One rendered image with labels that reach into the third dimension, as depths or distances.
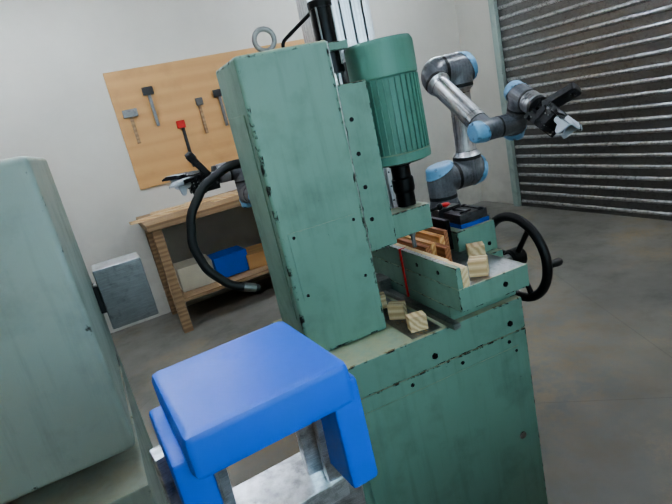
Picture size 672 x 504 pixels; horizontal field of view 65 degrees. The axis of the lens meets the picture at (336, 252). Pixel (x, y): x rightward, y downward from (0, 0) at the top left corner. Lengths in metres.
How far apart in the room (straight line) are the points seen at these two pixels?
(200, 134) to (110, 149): 0.70
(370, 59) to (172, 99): 3.31
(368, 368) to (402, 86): 0.69
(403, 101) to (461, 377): 0.71
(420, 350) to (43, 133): 3.64
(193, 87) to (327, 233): 3.44
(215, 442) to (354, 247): 0.88
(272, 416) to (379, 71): 1.01
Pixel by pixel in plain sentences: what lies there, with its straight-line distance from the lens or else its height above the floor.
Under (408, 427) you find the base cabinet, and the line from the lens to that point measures 1.39.
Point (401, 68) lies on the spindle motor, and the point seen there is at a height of 1.43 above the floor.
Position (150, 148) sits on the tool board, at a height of 1.34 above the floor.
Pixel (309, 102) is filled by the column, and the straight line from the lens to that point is 1.22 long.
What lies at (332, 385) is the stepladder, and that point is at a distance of 0.49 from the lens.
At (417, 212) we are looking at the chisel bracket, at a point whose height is 1.05.
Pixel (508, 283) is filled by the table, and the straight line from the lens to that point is 1.37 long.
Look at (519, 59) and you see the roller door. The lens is 5.27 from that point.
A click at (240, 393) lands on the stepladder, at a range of 0.49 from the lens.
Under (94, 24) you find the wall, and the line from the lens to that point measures 4.58.
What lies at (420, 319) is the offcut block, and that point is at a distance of 1.33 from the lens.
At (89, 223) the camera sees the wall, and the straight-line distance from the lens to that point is 4.49.
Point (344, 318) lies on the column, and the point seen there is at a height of 0.87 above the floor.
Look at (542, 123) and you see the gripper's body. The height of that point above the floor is 1.18.
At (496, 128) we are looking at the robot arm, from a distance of 1.92.
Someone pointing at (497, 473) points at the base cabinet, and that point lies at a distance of 1.64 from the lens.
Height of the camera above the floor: 1.39
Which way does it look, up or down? 16 degrees down
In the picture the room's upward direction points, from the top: 13 degrees counter-clockwise
